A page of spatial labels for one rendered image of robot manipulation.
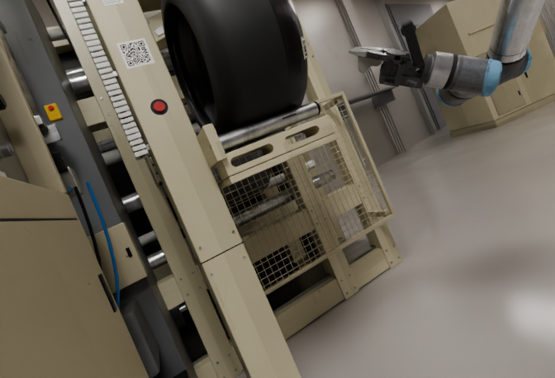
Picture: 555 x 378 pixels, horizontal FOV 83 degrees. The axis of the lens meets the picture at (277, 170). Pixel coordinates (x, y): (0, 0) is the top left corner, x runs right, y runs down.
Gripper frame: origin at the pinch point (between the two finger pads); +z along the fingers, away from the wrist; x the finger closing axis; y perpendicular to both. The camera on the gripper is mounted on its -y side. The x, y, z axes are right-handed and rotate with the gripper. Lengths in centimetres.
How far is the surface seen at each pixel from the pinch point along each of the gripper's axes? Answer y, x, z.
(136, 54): 7, -17, 57
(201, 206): 41, -32, 31
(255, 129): 21.6, -16.9, 21.4
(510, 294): 77, 4, -75
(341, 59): 123, 546, 39
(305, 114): 19.5, -4.7, 10.0
